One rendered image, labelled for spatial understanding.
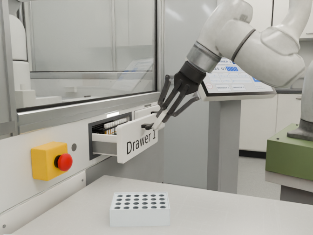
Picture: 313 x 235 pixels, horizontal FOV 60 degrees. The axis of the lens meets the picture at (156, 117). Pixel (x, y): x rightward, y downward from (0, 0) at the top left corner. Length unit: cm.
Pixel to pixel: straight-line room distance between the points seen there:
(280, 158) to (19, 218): 74
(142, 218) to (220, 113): 117
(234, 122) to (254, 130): 199
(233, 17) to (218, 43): 7
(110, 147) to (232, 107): 105
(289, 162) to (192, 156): 168
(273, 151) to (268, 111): 275
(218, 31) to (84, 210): 56
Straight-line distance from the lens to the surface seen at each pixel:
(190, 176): 262
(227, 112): 170
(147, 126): 85
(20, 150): 64
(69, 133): 75
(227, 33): 77
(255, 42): 76
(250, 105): 368
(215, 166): 176
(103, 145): 83
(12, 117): 62
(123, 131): 77
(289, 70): 75
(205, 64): 78
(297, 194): 102
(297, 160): 94
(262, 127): 372
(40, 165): 65
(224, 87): 157
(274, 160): 96
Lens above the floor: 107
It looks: 9 degrees down
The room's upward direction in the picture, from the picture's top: straight up
